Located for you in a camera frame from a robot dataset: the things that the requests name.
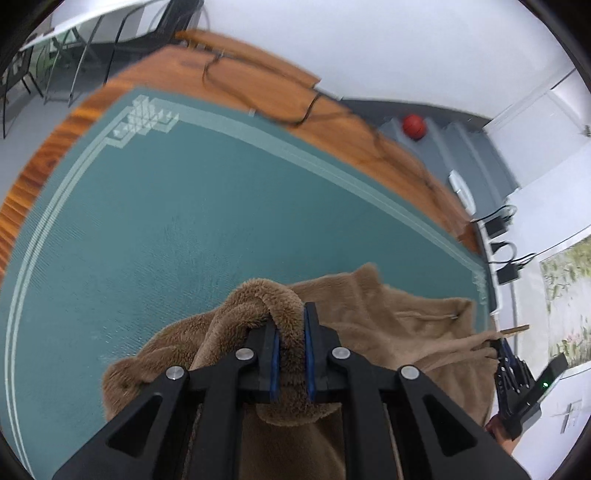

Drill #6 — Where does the person's right hand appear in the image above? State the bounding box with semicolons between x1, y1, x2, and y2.
484;413;514;457

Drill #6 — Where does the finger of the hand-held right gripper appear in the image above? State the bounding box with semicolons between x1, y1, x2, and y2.
490;339;514;412
512;355;534;401

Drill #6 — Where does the brown fleece garment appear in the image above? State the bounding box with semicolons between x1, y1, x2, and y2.
102;263;503;480

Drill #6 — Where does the teal patterned mat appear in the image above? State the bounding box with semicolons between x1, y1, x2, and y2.
0;90;498;480

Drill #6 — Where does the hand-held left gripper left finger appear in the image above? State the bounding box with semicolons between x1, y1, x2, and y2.
52;320;282;480

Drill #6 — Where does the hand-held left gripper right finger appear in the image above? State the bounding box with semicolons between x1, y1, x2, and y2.
302;302;529;480

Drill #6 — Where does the white flat device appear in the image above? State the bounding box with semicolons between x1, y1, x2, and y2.
449;170;475;215

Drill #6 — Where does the black cable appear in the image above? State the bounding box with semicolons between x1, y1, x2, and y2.
202;51;324;127

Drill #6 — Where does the hanging wall scroll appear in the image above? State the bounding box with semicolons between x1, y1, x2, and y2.
538;237;591;370

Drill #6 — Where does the black metal chair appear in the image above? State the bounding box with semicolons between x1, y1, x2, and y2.
0;0;204;139

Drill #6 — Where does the orange ball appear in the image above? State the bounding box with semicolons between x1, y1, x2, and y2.
401;114;426;140

